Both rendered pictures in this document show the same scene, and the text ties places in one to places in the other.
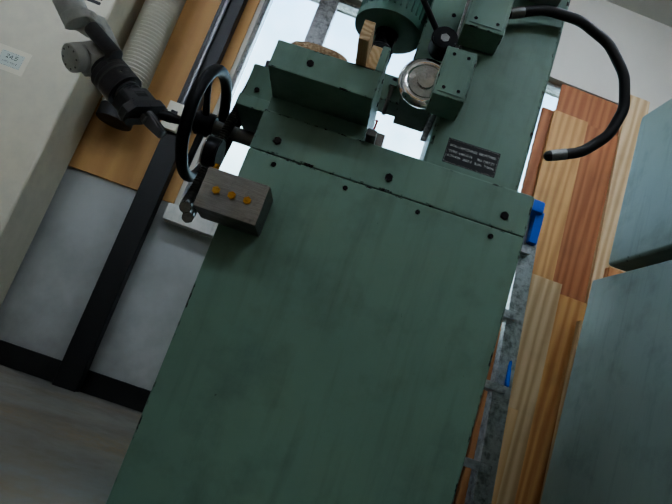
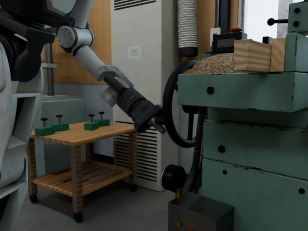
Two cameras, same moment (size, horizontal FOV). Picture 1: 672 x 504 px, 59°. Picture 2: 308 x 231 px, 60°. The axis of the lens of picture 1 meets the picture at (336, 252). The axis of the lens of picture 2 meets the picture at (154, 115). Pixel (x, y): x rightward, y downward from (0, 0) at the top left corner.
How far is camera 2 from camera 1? 83 cm
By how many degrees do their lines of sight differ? 44
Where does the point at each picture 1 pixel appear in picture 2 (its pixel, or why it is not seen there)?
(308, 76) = (213, 105)
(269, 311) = not seen: outside the picture
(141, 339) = not seen: hidden behind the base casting
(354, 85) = (263, 101)
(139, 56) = (185, 14)
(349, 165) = (299, 164)
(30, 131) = (153, 83)
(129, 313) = not seen: hidden behind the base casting
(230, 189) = (187, 222)
